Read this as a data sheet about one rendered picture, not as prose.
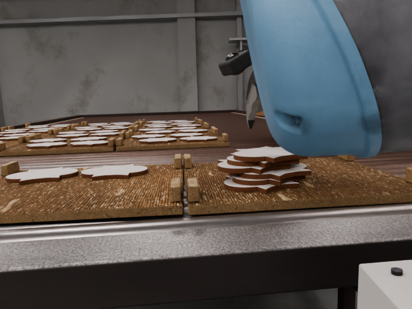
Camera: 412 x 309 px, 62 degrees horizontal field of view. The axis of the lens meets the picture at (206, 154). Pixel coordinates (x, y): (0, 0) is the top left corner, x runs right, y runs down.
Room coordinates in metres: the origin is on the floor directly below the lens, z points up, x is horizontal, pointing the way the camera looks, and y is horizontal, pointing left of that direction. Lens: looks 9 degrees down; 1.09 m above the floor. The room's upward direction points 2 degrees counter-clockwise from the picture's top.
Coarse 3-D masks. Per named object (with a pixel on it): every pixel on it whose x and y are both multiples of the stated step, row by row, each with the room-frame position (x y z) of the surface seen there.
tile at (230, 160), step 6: (228, 162) 0.62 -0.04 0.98; (234, 162) 0.61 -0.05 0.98; (240, 162) 0.60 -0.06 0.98; (246, 162) 0.59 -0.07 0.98; (252, 162) 0.59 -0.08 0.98; (258, 162) 0.59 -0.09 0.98; (264, 162) 0.58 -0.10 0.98; (270, 162) 0.59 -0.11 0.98; (276, 162) 0.60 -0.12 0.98; (282, 162) 0.60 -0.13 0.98; (288, 162) 0.60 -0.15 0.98; (294, 162) 0.60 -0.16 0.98
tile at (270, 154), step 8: (240, 152) 0.64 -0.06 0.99; (248, 152) 0.63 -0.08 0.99; (256, 152) 0.63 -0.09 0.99; (264, 152) 0.63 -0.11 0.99; (272, 152) 0.62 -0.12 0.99; (280, 152) 0.62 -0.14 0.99; (288, 152) 0.62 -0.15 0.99; (240, 160) 0.60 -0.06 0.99; (248, 160) 0.59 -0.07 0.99; (256, 160) 0.58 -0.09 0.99; (264, 160) 0.59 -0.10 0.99; (272, 160) 0.57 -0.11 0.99; (280, 160) 0.58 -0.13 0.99
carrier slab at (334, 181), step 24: (192, 168) 0.79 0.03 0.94; (216, 168) 0.78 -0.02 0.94; (312, 168) 0.75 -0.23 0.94; (336, 168) 0.74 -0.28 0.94; (360, 168) 0.73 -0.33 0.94; (216, 192) 0.57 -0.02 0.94; (288, 192) 0.56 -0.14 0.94; (312, 192) 0.55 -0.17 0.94; (336, 192) 0.55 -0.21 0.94; (360, 192) 0.55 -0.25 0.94; (384, 192) 0.54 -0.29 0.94; (408, 192) 0.54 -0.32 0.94
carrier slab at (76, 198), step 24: (72, 168) 0.84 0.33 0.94; (168, 168) 0.80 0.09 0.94; (0, 192) 0.62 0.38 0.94; (24, 192) 0.61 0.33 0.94; (48, 192) 0.61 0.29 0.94; (72, 192) 0.60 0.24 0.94; (96, 192) 0.60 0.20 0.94; (120, 192) 0.59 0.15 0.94; (144, 192) 0.59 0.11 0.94; (168, 192) 0.58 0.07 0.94; (0, 216) 0.49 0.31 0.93; (24, 216) 0.49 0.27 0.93; (48, 216) 0.49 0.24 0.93; (72, 216) 0.50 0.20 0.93; (96, 216) 0.50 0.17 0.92; (120, 216) 0.50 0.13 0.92
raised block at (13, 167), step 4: (4, 164) 0.77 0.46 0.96; (8, 164) 0.77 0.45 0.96; (12, 164) 0.79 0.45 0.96; (16, 164) 0.81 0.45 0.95; (4, 168) 0.76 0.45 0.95; (8, 168) 0.77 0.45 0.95; (12, 168) 0.79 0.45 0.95; (16, 168) 0.80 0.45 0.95; (4, 172) 0.76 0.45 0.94; (8, 172) 0.76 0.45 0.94; (12, 172) 0.78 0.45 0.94; (4, 176) 0.76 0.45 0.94
